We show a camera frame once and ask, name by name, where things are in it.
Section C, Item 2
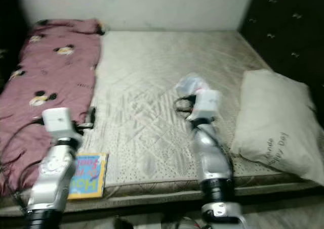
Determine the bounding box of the beige pillow with lettering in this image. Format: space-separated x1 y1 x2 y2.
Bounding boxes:
230 70 324 186

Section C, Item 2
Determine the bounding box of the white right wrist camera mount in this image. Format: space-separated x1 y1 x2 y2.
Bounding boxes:
191 89 221 121

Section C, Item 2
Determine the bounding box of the white pink sock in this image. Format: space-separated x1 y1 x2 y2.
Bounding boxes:
176 73 208 96

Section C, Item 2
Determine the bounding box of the dark tufted headboard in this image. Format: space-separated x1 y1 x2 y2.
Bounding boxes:
238 0 324 113

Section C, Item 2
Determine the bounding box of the beige quilted mattress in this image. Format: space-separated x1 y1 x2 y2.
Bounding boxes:
0 31 324 209

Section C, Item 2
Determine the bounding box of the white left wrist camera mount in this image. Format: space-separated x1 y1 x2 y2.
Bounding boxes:
42 107 82 144

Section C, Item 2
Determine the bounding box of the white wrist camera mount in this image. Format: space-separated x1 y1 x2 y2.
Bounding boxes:
191 89 221 121
42 107 82 144

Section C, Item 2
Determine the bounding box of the colourful children's book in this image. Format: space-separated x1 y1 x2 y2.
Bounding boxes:
68 152 108 200

